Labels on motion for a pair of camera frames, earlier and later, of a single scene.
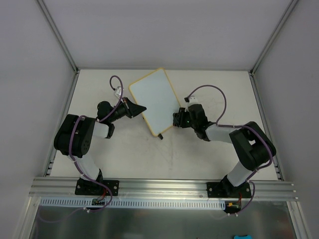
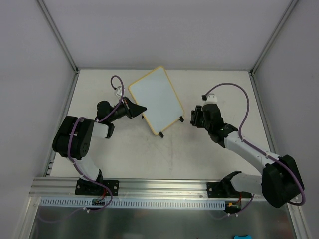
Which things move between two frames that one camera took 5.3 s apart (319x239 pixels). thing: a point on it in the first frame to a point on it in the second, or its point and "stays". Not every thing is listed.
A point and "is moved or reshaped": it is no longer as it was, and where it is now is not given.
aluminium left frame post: x=58 y=35 stays
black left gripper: x=127 y=107 stays
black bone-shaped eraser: x=176 y=119 is moved or reshaped
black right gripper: x=181 y=117 to x=199 y=117
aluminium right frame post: x=274 y=36 stays
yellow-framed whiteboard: x=154 y=92 stays
